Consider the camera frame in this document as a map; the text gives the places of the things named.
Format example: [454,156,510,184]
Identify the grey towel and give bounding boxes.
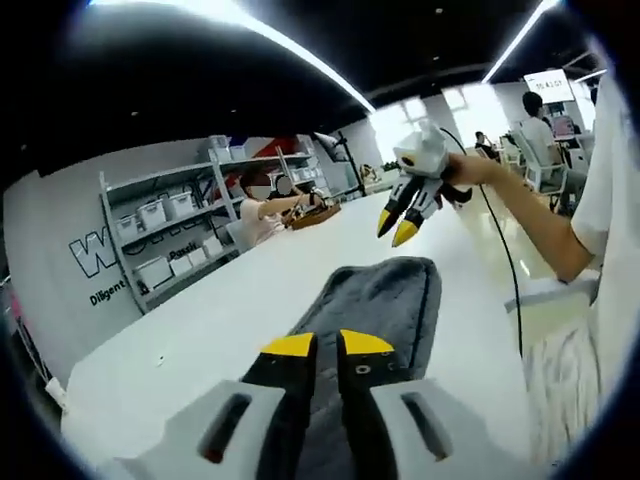
[287,255,445,480]

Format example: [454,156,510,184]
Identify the person's right hand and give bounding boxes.
[442,152,497,189]

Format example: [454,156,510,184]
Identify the black monitor stand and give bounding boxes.
[332,130,369,197]

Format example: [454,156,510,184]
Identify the wooden tray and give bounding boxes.
[289,202,344,231]

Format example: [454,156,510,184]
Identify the white mesh office chair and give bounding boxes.
[512,130,569,195]

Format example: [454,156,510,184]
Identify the white display board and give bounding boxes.
[523,69,576,105]

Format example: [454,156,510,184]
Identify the ceiling light strip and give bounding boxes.
[199,0,376,114]
[482,0,561,84]

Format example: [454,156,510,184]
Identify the white chair armrest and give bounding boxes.
[503,276,600,314]

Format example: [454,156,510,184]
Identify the person's white shirt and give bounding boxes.
[522,64,640,471]

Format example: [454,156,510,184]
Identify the row of white storage boxes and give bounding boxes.
[114,134,321,291]

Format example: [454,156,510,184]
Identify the grey metal shelf rack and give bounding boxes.
[98,133,321,316]

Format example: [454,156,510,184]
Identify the black cable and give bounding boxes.
[438,127,526,359]

